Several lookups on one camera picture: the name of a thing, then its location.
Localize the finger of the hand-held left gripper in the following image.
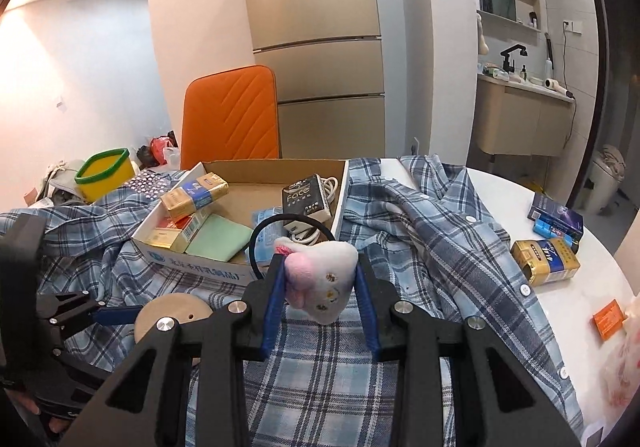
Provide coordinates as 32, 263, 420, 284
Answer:
50, 346, 112, 387
37, 292, 144, 344

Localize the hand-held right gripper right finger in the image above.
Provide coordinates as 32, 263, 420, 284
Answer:
354, 254, 583, 447

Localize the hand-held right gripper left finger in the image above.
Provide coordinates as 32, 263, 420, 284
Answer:
59, 254, 292, 447

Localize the pink white plush toy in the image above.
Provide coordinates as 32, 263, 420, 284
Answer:
248, 214, 359, 325

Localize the round wooden disc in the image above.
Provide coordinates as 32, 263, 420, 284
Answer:
134, 293, 213, 368

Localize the blue face mask packet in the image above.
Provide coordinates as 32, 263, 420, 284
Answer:
248, 207, 296, 268

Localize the cardboard box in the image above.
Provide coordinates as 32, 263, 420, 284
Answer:
131, 158, 350, 287

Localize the black face charger box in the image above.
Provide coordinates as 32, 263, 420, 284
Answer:
281, 173, 333, 225

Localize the white charger cable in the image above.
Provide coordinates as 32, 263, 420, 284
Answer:
285, 175, 340, 245

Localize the gold blue tissue pack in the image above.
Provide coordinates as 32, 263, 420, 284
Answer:
160, 172, 229, 222

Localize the person's left hand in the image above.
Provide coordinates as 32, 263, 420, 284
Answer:
9, 395, 76, 435

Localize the gold box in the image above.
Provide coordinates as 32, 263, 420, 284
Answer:
142, 227, 188, 254

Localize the green cloth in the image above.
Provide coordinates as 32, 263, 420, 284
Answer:
185, 213, 254, 263

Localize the blue plaid shirt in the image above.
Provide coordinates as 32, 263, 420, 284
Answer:
0, 154, 583, 447

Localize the orange red box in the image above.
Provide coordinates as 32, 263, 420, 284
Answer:
155, 216, 198, 235

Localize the white cloth pile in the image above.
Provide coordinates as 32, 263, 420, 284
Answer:
35, 159, 93, 208

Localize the yellow bin with green rim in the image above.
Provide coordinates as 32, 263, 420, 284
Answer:
75, 148, 133, 202

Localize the dotted dark cloth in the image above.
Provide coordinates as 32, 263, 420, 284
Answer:
122, 168, 186, 200

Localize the red bag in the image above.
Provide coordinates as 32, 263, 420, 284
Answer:
150, 136, 173, 162

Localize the gold packet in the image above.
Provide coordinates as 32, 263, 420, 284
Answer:
510, 237, 581, 287

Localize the small blue packet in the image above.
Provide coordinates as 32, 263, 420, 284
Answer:
532, 218, 581, 253

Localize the orange chair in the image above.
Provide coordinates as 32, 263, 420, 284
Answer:
180, 65, 280, 171

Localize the dark blue box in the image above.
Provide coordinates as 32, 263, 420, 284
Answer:
527, 192, 585, 243

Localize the orange packet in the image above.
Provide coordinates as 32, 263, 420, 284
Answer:
593, 299, 627, 342

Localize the beige vanity cabinet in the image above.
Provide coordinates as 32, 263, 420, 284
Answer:
475, 74, 576, 158

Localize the beige refrigerator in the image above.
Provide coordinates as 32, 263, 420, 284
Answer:
239, 0, 387, 160

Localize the pink white plastic bag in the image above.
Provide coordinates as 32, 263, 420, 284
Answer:
602, 317, 640, 420

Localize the white trash can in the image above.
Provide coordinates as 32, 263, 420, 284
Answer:
582, 144, 628, 215

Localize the white hair dryer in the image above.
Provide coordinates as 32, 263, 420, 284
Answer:
542, 77, 576, 100

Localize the black faucet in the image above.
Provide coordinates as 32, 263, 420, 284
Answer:
501, 44, 528, 75

